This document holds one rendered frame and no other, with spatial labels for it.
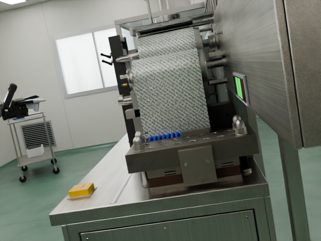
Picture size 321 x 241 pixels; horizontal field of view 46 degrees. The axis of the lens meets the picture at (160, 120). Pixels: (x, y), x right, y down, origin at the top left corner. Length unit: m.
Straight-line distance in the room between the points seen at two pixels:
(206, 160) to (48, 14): 6.49
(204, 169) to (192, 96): 0.30
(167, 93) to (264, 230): 0.54
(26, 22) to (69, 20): 0.82
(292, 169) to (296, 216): 0.19
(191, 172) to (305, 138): 0.68
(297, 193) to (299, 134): 1.09
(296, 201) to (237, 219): 0.48
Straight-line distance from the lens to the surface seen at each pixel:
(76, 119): 7.32
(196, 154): 1.13
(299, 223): 1.63
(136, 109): 1.41
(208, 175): 1.14
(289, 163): 1.54
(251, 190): 1.13
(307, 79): 0.49
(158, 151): 1.15
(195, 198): 1.12
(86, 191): 1.30
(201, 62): 1.32
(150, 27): 1.67
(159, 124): 1.33
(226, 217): 1.15
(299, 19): 0.49
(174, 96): 1.32
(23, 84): 7.62
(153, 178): 1.19
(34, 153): 6.31
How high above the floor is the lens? 1.27
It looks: 8 degrees down
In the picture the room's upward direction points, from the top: 11 degrees counter-clockwise
